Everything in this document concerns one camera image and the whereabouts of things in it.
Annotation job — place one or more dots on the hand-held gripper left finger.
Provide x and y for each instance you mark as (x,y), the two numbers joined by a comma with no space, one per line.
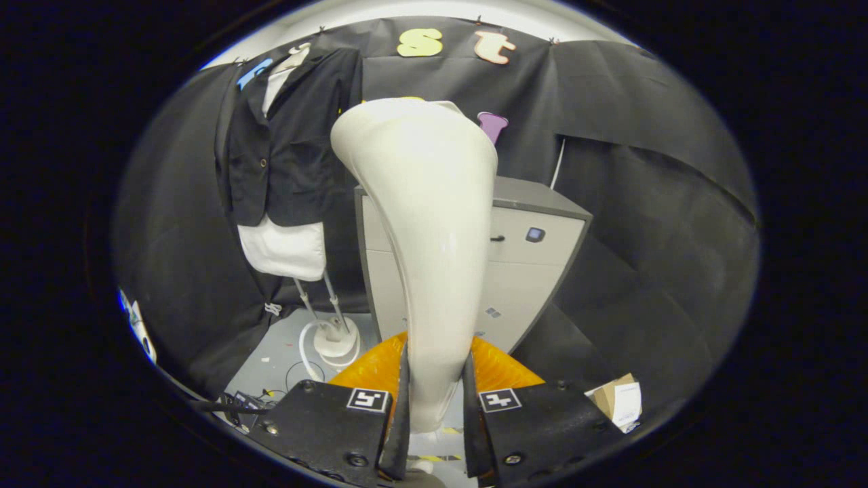
(325,427)

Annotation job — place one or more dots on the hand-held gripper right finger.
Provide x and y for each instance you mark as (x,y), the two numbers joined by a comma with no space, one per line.
(542,427)

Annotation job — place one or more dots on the garment steamer base with poles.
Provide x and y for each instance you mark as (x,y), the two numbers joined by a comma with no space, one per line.
(336,346)

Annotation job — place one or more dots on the white shirt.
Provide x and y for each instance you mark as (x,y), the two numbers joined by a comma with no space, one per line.
(285,251)

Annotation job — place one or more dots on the white garment steamer head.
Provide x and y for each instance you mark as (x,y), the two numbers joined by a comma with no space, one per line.
(420,237)

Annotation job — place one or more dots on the black suit jacket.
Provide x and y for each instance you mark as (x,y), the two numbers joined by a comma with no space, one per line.
(298,169)

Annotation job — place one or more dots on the white clothes hanger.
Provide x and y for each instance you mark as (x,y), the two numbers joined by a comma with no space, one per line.
(298,55)

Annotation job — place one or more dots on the cardboard box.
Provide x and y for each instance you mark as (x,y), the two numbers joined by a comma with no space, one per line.
(603,396)

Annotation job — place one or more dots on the grey cabinet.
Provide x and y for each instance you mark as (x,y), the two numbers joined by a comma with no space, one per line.
(515,285)

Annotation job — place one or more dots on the small cabinet keypad lock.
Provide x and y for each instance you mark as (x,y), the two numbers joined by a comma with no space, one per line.
(535,234)

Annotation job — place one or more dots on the white and blue sheet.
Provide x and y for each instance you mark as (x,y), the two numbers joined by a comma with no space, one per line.
(139,325)

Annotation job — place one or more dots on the black backdrop cloth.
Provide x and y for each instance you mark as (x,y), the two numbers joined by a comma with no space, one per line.
(644,203)

